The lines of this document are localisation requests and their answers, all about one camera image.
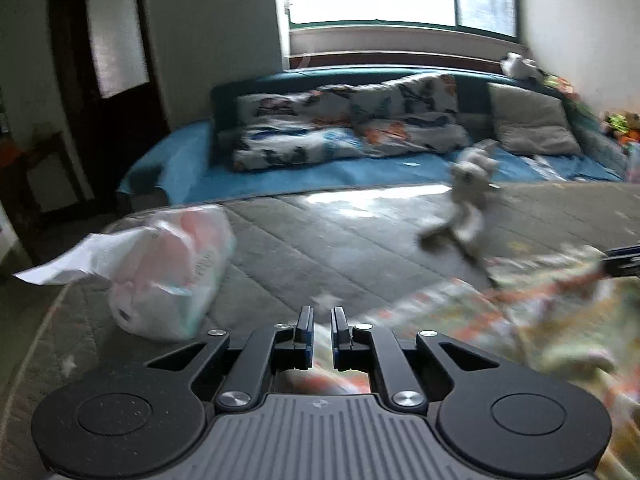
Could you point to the pile of colourful toys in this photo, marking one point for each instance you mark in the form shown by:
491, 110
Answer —
622, 127

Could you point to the grey plush rabbit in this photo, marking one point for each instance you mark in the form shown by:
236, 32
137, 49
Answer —
467, 175

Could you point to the white plush toy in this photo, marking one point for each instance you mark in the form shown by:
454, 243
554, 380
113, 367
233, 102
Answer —
520, 66

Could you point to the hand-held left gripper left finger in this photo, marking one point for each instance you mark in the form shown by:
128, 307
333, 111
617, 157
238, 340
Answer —
308, 345

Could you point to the dark door with frosted glass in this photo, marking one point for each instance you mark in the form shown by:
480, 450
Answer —
125, 125

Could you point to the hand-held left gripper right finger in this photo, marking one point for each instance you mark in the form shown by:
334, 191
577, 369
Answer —
336, 345

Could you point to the blue sofa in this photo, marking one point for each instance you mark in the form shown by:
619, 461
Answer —
350, 175

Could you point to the white pink tissue pack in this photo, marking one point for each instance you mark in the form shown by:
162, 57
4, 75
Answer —
165, 280

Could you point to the butterfly print pillow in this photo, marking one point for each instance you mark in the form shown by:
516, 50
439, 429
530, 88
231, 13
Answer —
300, 150
405, 95
415, 135
290, 107

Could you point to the plain grey pillow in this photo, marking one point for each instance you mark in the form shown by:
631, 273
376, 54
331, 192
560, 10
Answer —
535, 120

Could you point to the patterned pastel garment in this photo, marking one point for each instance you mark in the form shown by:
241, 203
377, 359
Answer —
500, 320

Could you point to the dark wooden desk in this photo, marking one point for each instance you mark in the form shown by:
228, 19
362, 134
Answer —
45, 144

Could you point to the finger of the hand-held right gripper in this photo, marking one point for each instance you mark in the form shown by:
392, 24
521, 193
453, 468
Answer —
625, 260

